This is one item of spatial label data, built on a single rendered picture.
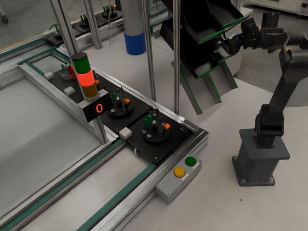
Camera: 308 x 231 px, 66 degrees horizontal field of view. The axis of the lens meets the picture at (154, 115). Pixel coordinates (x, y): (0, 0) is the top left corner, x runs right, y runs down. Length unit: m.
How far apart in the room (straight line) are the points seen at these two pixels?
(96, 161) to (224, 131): 0.65
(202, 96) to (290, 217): 0.61
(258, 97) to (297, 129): 0.28
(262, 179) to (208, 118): 0.43
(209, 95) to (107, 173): 0.61
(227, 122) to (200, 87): 0.26
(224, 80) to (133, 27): 0.82
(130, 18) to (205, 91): 0.84
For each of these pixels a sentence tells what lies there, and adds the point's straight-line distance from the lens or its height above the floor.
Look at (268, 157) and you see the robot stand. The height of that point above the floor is 1.06.
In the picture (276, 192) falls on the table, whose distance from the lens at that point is 1.13.
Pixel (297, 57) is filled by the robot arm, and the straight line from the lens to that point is 0.73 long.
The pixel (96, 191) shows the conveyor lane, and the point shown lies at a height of 0.92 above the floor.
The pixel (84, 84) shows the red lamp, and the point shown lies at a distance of 0.85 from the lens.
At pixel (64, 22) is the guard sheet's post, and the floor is 1.52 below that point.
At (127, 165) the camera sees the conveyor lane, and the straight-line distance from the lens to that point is 1.07.
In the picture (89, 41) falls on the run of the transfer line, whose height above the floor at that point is 0.90.
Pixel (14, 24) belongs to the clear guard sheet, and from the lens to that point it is 0.75.
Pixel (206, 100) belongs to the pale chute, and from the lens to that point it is 1.19.
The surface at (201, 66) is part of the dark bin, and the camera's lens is 1.08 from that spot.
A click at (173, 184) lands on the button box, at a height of 0.96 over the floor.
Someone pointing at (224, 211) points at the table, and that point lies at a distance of 1.03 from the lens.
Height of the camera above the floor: 1.79
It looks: 44 degrees down
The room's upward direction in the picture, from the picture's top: 5 degrees counter-clockwise
